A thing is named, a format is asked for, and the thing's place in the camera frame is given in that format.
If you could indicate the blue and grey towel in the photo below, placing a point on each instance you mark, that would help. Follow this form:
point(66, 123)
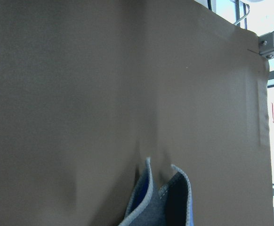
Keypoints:
point(170, 205)

